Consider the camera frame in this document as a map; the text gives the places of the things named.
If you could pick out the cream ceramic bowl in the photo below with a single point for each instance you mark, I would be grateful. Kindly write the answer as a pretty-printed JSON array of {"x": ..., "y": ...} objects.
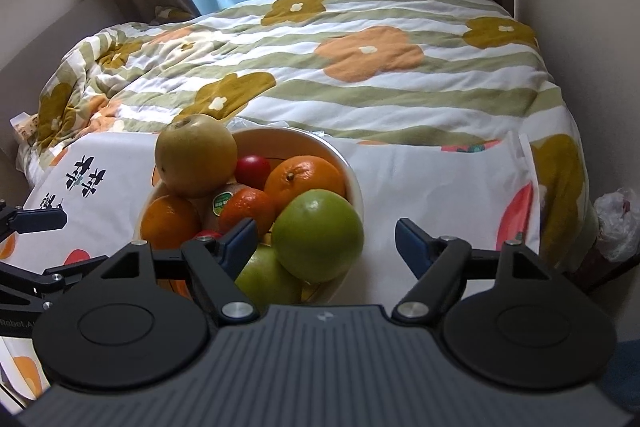
[{"x": 351, "y": 187}]

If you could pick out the red cherry tomato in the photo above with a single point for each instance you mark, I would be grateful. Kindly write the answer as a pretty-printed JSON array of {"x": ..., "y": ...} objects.
[{"x": 252, "y": 172}]

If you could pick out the large orange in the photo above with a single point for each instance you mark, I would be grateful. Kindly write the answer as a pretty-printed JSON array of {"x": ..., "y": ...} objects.
[
  {"x": 170, "y": 221},
  {"x": 305, "y": 179}
]

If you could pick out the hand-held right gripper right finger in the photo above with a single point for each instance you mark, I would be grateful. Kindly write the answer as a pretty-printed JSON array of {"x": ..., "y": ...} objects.
[{"x": 407, "y": 239}]

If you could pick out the green apple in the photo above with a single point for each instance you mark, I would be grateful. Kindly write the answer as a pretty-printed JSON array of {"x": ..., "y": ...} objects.
[
  {"x": 317, "y": 234},
  {"x": 267, "y": 279}
]

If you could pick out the small red tomato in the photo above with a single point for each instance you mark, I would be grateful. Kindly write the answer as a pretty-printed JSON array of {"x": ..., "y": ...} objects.
[{"x": 207, "y": 235}]

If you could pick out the brown kiwi with green sticker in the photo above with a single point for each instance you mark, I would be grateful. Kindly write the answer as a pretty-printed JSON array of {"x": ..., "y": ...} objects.
[{"x": 220, "y": 203}]

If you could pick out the dark bin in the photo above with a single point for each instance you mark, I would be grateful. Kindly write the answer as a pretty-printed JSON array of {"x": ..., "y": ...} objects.
[{"x": 595, "y": 267}]

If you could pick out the small printed box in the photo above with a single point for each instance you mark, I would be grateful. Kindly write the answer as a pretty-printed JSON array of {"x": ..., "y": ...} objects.
[{"x": 25, "y": 127}]

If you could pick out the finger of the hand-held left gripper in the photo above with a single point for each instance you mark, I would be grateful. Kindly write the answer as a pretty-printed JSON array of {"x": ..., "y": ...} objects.
[
  {"x": 40, "y": 219},
  {"x": 50, "y": 284}
]

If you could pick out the striped floral blanket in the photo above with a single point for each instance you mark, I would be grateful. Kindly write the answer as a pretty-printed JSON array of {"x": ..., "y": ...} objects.
[{"x": 400, "y": 107}]

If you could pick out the white fruit-print cloth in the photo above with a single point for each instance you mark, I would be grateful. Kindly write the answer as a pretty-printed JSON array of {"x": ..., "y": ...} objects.
[{"x": 425, "y": 177}]

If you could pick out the yellow apple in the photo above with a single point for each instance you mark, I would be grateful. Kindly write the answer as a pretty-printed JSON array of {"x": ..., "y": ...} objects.
[{"x": 195, "y": 154}]

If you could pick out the white plastic bag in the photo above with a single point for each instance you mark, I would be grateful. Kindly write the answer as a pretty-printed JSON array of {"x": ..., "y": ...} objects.
[{"x": 620, "y": 222}]

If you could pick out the small tangerine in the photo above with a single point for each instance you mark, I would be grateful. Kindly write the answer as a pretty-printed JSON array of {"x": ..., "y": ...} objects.
[{"x": 247, "y": 209}]

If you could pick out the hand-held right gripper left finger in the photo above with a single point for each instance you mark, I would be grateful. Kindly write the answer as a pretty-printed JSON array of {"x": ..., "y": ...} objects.
[{"x": 241, "y": 241}]

